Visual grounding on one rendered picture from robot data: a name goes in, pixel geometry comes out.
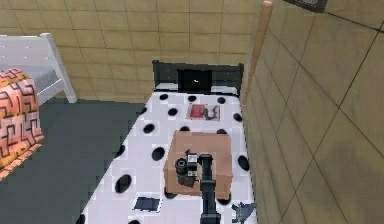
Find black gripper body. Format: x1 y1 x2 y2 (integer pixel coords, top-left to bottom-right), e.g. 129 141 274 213
174 157 200 188

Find brown cardboard box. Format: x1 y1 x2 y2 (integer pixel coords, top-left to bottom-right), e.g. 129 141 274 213
162 130 233 201

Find white bed with black spots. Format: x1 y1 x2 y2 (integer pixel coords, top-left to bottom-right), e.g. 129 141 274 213
75 59 260 224

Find dark grey flat tablet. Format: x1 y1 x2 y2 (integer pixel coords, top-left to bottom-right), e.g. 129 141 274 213
132 196 161 213

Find red and white book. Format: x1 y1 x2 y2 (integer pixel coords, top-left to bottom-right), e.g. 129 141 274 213
186 103 221 122

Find dark grey jagged object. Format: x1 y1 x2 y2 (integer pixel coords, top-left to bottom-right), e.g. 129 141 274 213
231 201 258 224

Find wooden baseball bat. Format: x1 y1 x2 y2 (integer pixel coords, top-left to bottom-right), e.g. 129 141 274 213
241 0 276 108

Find white bed with orange blanket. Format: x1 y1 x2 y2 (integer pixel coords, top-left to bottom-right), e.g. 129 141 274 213
0 32 78 182

